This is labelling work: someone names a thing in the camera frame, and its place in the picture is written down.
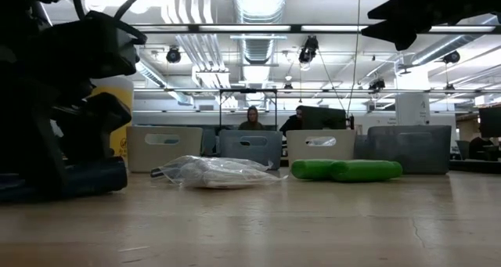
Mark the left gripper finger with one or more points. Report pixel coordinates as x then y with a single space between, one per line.
94 130
31 141

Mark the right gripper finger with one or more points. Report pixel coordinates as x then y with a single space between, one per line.
399 32
399 8

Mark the black packet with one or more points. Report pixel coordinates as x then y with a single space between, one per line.
98 177

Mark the clear bag of cotton swabs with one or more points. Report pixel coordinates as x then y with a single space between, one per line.
219 175

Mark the yellow canister with white lid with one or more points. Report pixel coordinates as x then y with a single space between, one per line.
124 102

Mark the black ceiling spotlight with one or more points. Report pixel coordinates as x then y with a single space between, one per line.
452 57
173 55
309 49
377 84

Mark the light grey plastic bin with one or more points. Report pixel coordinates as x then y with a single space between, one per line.
164 155

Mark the dark grey plastic bin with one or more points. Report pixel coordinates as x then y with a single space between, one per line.
409 145

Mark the black computer monitor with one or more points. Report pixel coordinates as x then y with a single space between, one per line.
323 118
491 122

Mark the person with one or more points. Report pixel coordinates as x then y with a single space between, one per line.
480 147
291 124
252 123

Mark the white plastic bin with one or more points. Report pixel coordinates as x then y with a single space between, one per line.
321 155

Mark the black bar with light strips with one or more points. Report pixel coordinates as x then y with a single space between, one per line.
250 28

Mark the smoky translucent plastic bin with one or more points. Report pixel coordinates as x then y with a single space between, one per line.
250 153

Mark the silver ventilation duct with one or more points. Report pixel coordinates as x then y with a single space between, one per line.
260 4

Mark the black aluminium table frame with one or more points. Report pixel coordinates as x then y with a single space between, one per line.
477 165

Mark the thin black metal frame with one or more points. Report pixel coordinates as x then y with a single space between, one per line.
248 91

